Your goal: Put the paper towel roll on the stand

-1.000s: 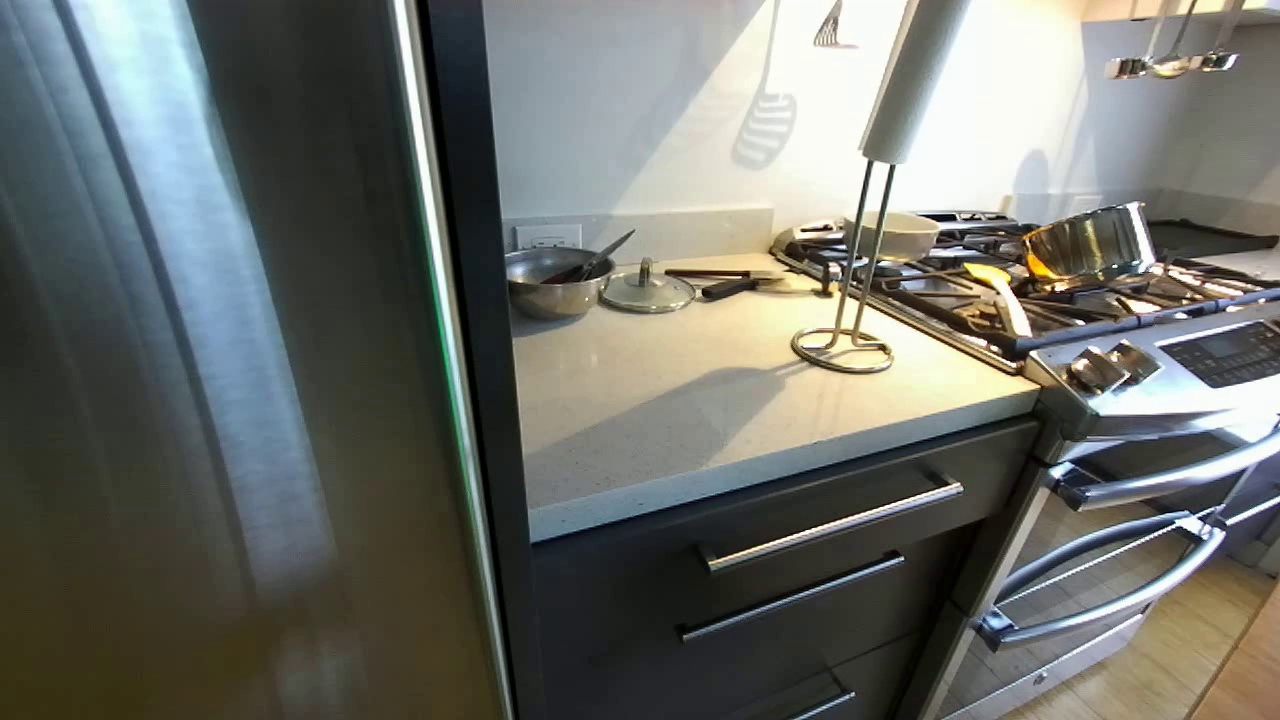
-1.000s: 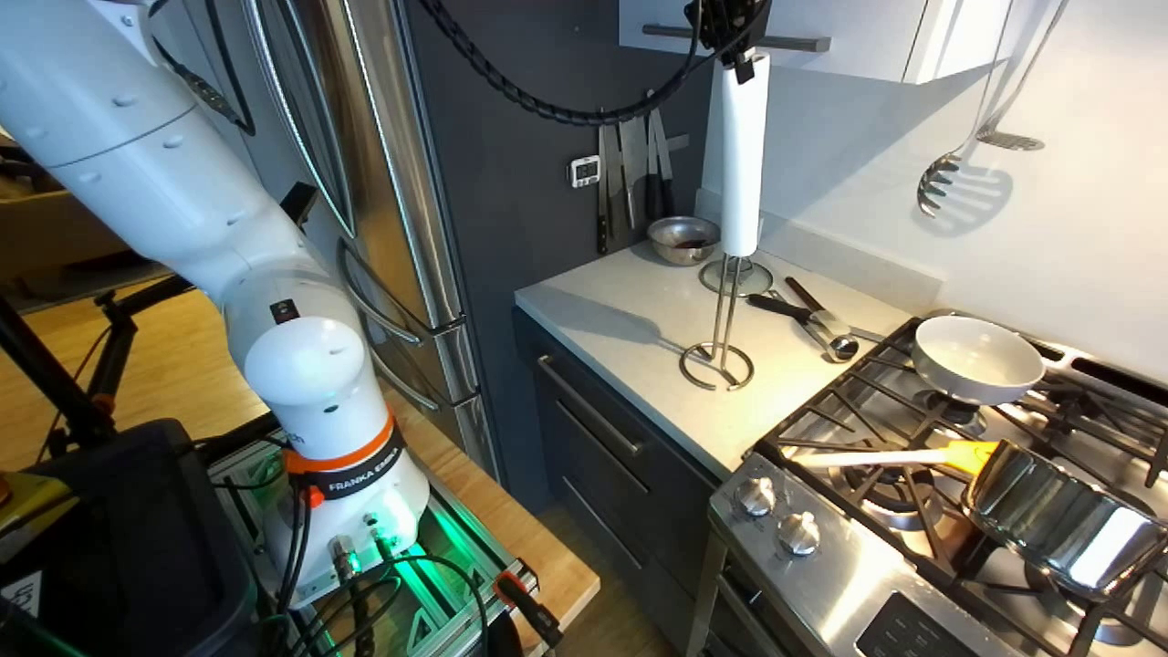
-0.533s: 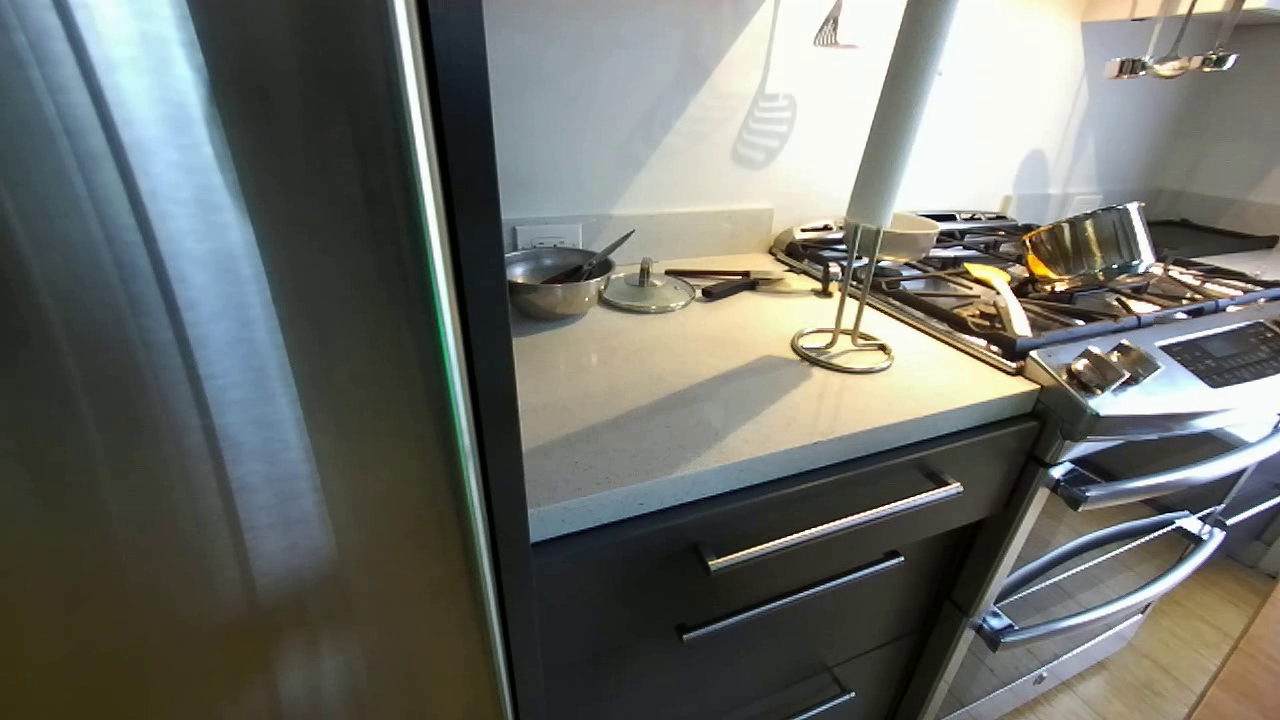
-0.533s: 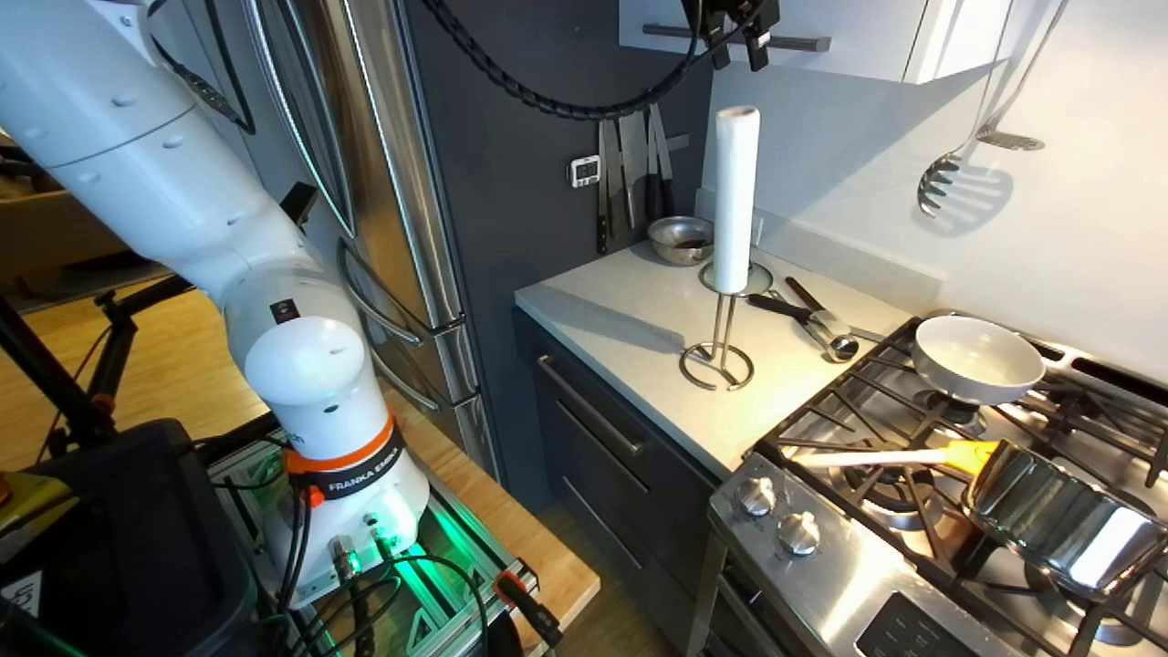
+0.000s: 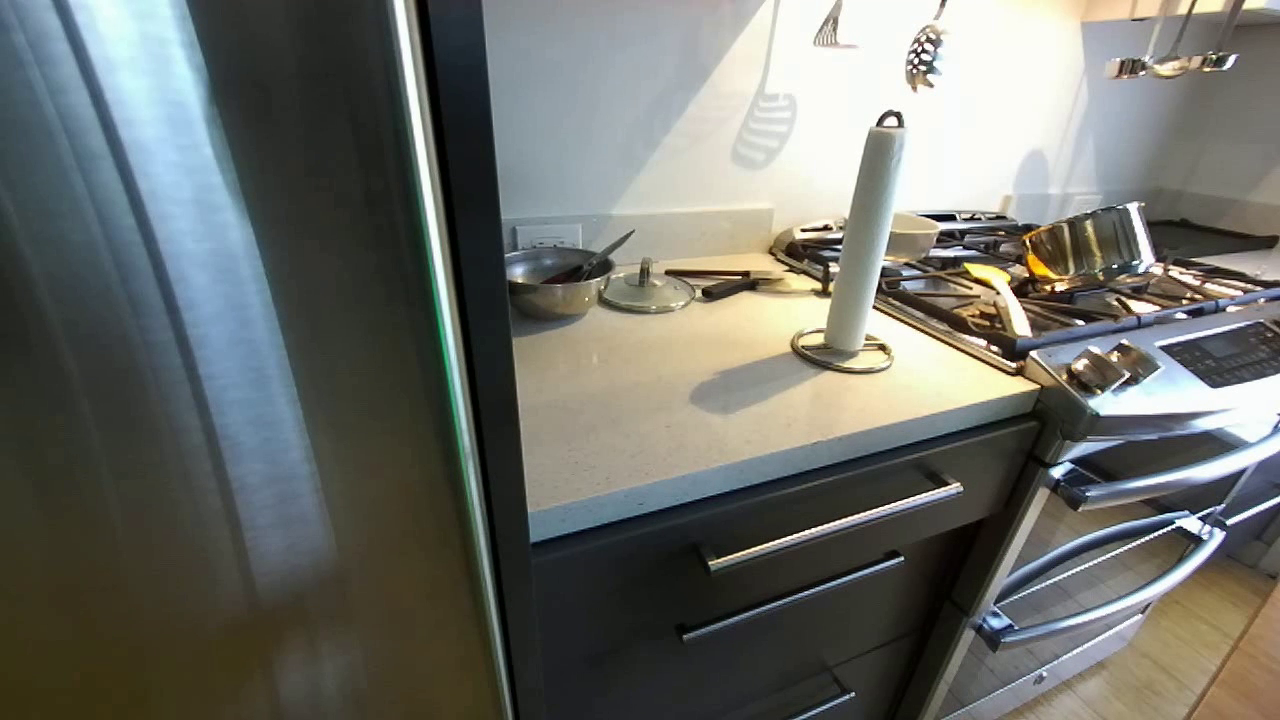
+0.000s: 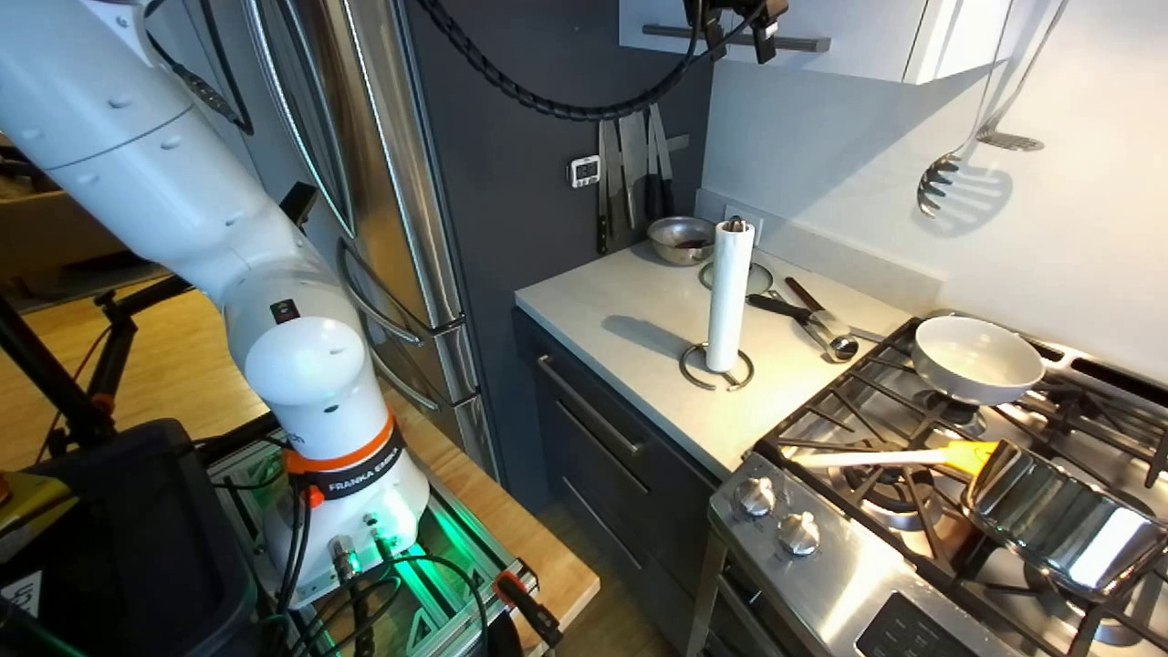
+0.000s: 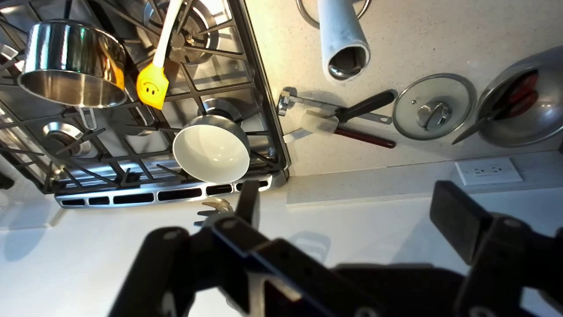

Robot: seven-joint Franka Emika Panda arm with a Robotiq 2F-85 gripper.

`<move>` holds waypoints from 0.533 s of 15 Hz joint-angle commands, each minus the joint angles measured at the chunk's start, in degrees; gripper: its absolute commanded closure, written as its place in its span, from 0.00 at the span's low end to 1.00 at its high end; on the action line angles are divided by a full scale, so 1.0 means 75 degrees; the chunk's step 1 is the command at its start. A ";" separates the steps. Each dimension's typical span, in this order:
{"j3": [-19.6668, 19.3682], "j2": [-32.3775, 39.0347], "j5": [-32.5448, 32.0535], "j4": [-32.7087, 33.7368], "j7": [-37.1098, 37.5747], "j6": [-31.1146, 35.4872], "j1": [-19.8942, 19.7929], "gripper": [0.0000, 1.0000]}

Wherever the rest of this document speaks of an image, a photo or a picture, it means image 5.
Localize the stainless steel refrigerator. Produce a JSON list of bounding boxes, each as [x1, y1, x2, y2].
[[0, 0, 516, 720]]

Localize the metal oven door handle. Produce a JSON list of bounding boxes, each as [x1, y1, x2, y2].
[[1050, 425, 1280, 515]]

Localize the dark kitchen utensil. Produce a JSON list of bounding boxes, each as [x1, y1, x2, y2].
[[554, 222, 638, 288]]

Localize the long metal drawer handle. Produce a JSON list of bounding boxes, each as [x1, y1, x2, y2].
[[792, 688, 861, 720], [700, 476, 969, 575]]

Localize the metal oven drawer handle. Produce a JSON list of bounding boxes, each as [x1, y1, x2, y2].
[[970, 510, 1233, 655]]

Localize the white paper towel roll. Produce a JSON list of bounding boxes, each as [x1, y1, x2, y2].
[[819, 118, 913, 360]]

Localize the yellow spatula wooden handle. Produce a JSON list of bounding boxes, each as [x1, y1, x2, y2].
[[961, 254, 1039, 345]]

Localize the stainless steel pot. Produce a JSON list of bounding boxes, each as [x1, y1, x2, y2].
[[1015, 199, 1160, 293]]

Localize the glass pot lid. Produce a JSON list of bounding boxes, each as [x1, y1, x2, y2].
[[594, 254, 700, 319]]

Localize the small steel saucepan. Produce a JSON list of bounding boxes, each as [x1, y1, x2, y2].
[[499, 245, 618, 322]]

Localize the black handled metal tongs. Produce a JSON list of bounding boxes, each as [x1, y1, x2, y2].
[[660, 259, 792, 304]]

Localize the dark grey drawer cabinet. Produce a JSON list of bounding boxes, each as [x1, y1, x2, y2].
[[510, 414, 1044, 720]]

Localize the silver stove knob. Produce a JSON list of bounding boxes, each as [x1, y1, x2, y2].
[[1111, 341, 1162, 385], [1062, 347, 1124, 396]]

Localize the stainless steel gas stove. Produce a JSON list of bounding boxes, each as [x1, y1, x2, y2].
[[768, 203, 1280, 720]]

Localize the hanging metal ladle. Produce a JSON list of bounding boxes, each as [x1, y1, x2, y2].
[[1115, 0, 1193, 83], [1178, 0, 1249, 79]]

